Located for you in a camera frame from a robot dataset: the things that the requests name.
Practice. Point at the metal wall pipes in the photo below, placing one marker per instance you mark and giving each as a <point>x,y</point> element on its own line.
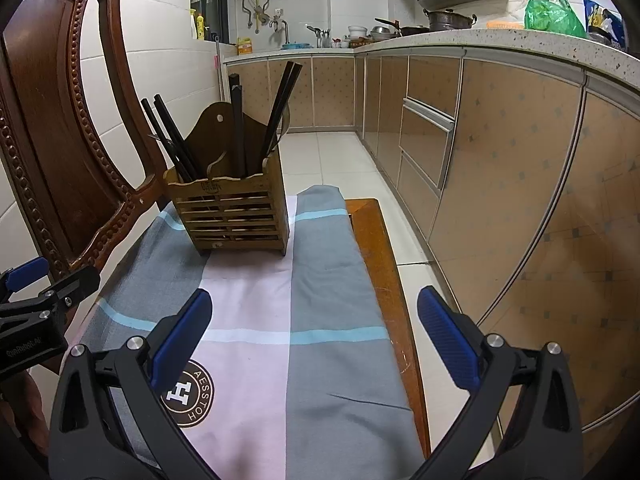
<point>255,12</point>

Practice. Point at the silver metal fork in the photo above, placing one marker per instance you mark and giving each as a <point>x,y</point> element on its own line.
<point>159,139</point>

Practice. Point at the yellow box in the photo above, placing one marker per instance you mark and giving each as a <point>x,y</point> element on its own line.
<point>245,47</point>

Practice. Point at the wooden slatted utensil holder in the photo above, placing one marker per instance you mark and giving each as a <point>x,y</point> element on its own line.
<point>225,210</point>

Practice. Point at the yellow detergent bottle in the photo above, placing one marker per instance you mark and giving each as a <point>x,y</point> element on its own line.
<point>200,27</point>

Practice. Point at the green plastic bag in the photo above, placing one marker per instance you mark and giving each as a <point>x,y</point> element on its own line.
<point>552,17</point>

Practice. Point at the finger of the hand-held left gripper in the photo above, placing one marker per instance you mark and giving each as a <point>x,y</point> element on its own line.
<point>75,285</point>
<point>27,272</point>

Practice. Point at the metal sink faucet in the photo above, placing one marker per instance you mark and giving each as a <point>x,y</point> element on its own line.
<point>286,30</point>

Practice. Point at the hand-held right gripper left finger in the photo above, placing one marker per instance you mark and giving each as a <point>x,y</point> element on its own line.
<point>182,332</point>

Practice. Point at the blue snack bag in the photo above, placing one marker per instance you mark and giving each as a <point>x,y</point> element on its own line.
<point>602,15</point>

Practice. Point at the speckled white countertop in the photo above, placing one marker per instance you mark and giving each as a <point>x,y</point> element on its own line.
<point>500,37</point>

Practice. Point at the blue sink basin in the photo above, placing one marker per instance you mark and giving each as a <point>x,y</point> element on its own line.
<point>297,46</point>

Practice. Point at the grey pink checked cloth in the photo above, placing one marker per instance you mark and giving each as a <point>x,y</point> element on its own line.
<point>325,360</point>

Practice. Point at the orange plastic basin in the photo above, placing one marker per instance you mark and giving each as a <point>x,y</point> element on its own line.
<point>505,24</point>

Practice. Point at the stacked white bowls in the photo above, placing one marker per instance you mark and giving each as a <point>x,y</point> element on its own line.
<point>358,32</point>

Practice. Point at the bunch of black chopsticks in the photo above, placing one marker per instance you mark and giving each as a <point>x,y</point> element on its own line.
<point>237,125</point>

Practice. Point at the beige kitchen cabinets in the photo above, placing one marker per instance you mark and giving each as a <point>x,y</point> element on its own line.
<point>525,185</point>

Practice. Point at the carved brown wooden chair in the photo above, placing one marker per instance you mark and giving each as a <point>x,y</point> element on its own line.
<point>50,135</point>

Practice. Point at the black wok pan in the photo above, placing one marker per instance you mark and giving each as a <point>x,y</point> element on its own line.
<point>412,31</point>

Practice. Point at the steel basin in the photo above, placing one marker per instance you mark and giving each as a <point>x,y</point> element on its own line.
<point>385,35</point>

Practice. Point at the steel pot with lid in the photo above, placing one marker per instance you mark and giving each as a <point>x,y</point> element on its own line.
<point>447,20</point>

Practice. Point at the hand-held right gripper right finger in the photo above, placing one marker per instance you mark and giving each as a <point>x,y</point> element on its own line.
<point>447,340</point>

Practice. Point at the cup of kitchen utensils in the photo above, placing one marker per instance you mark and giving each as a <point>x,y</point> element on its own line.
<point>320,39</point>

